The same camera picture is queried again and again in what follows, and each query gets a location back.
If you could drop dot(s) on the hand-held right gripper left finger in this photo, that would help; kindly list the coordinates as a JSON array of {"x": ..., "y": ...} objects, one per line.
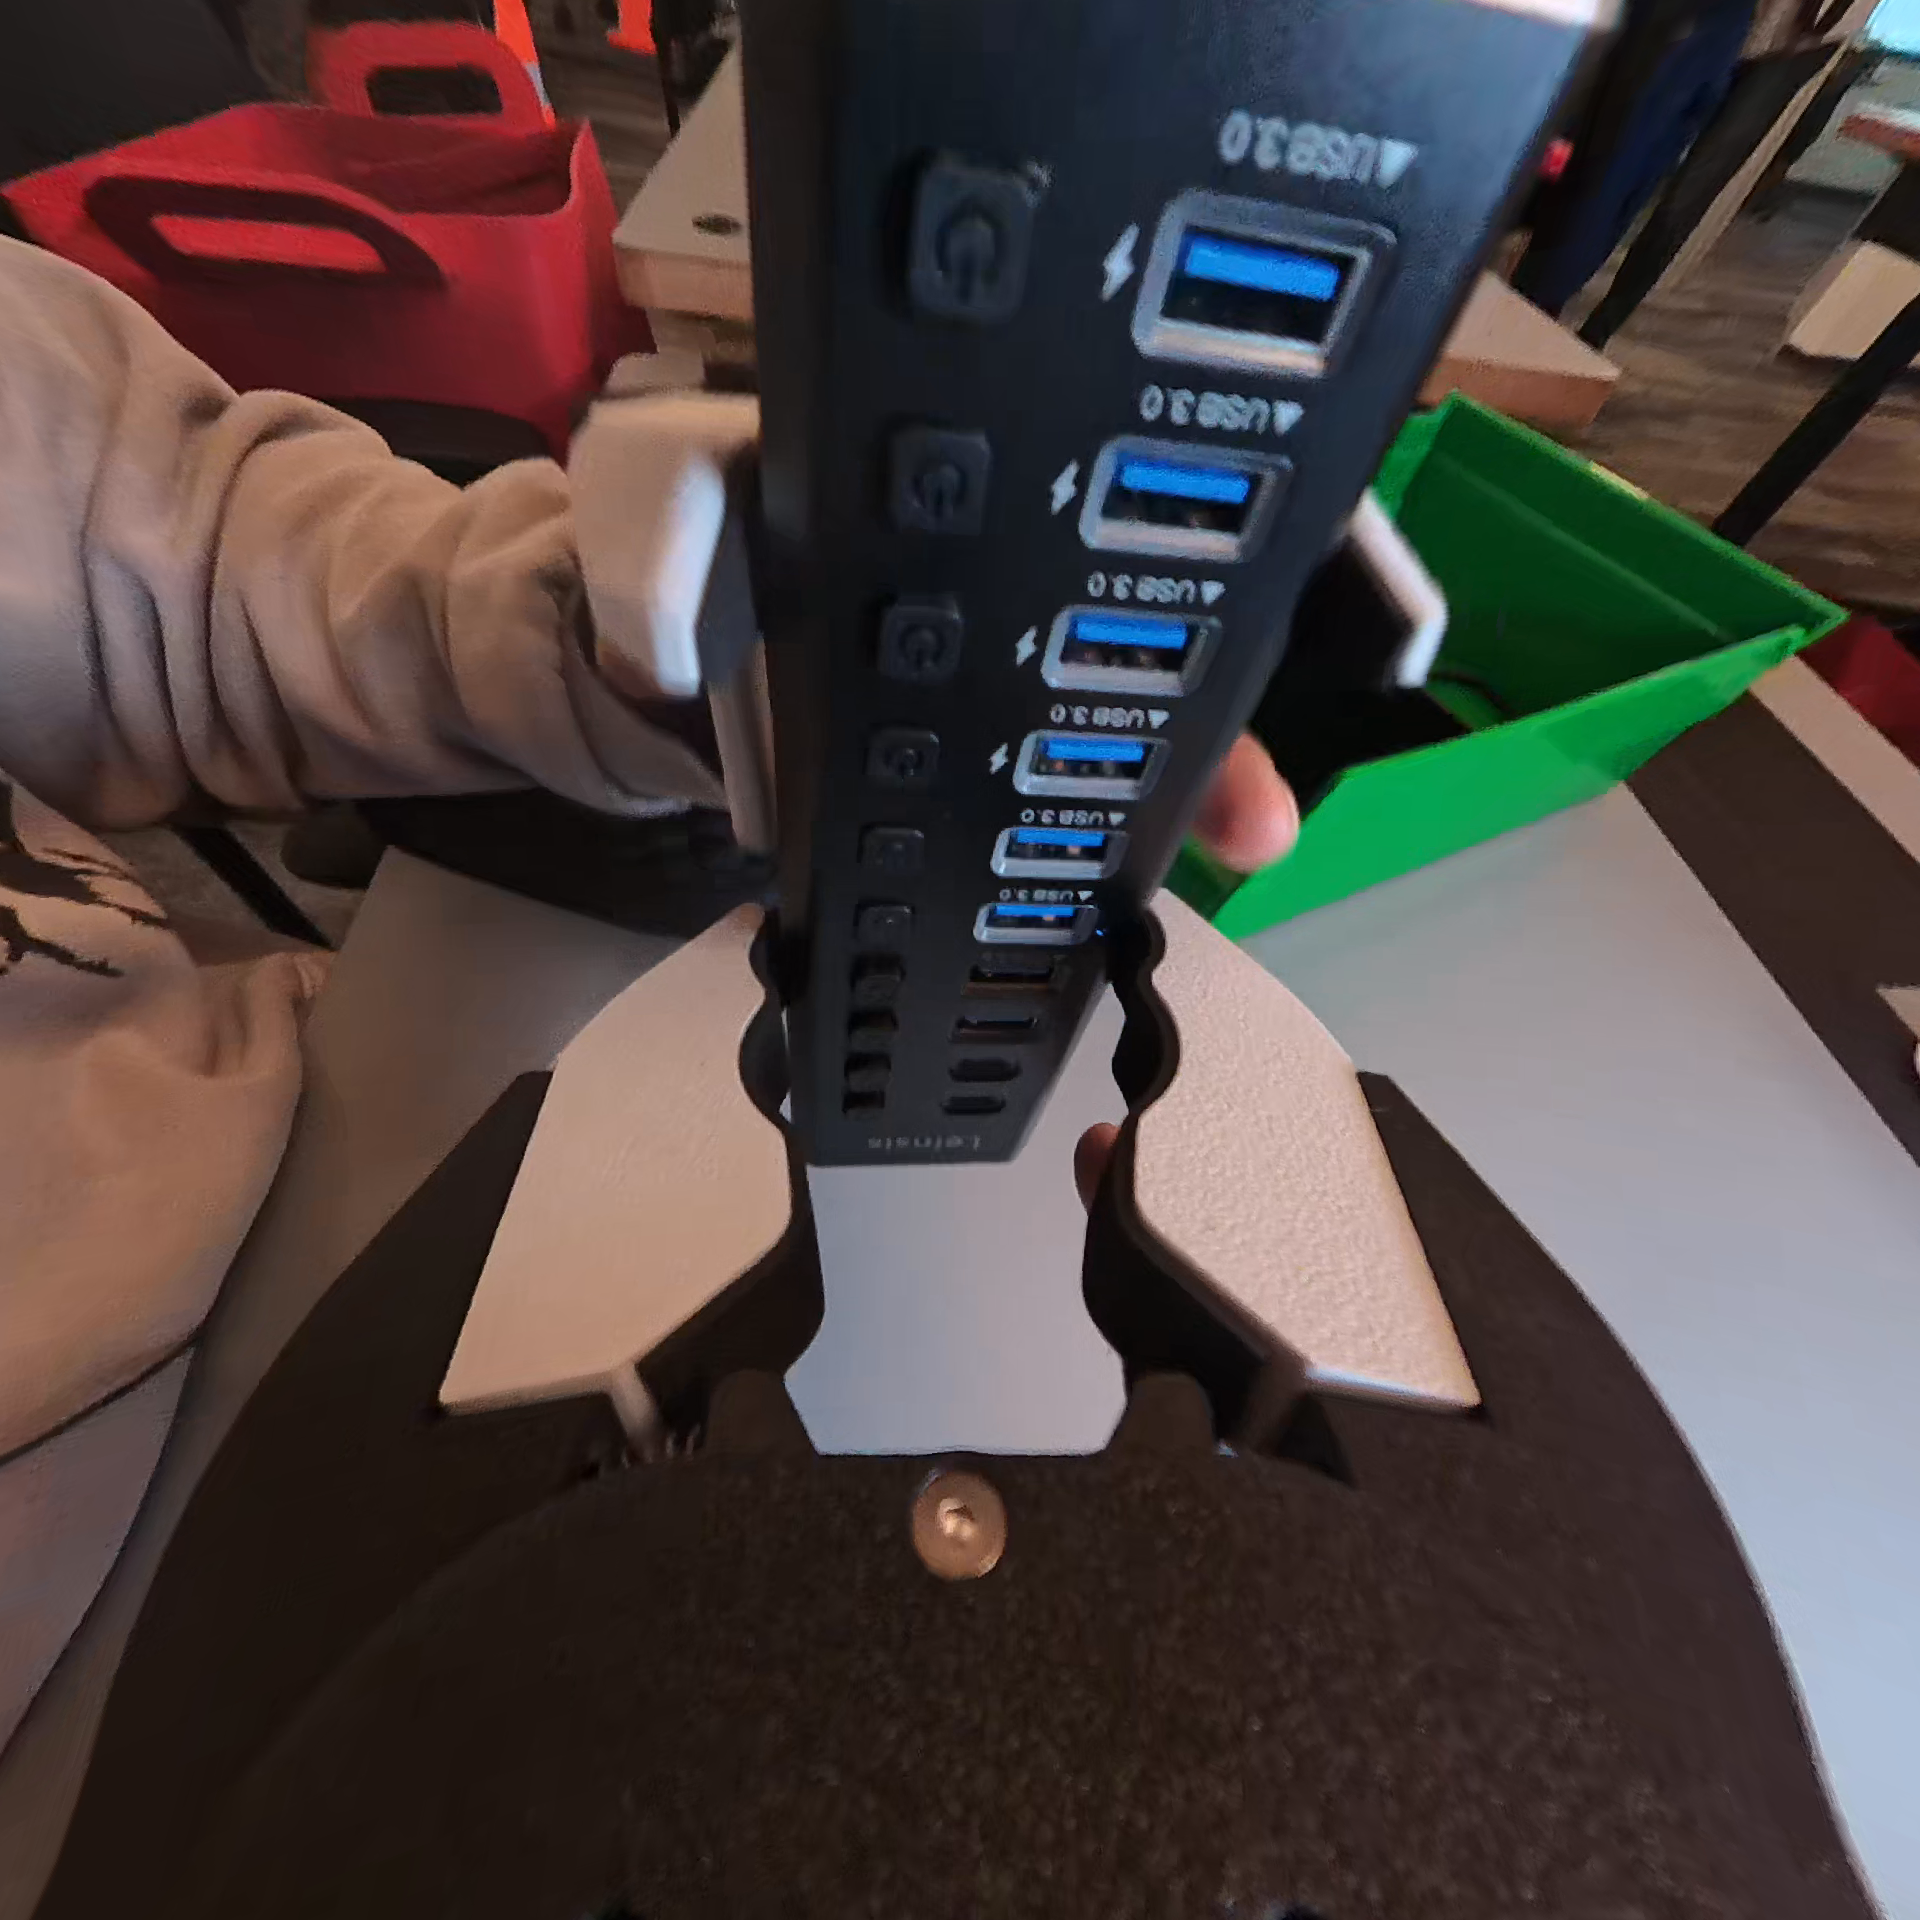
[{"x": 647, "y": 1187}]

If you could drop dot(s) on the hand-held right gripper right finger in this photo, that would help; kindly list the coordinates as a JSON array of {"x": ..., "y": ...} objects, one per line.
[{"x": 1276, "y": 1187}]

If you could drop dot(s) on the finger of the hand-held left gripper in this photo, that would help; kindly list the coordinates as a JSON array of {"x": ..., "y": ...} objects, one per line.
[
  {"x": 1410, "y": 608},
  {"x": 647, "y": 540}
]

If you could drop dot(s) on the green plastic bin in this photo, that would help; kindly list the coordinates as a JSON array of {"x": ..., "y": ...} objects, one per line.
[{"x": 1576, "y": 600}]

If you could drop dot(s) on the black multi-port USB hub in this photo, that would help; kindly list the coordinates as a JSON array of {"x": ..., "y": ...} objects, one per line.
[{"x": 991, "y": 600}]

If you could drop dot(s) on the person's left forearm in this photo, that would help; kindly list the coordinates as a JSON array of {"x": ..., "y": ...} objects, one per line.
[{"x": 301, "y": 600}]

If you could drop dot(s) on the person's left hand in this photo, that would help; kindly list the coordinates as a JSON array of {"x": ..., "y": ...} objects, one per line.
[{"x": 1253, "y": 809}]

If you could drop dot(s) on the red tote bag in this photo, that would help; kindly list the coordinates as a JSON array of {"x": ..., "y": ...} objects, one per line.
[{"x": 449, "y": 301}]

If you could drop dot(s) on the wooden desk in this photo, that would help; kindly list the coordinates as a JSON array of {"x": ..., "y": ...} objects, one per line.
[{"x": 683, "y": 226}]

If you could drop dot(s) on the person's torso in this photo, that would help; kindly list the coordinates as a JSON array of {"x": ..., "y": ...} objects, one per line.
[{"x": 136, "y": 1124}]

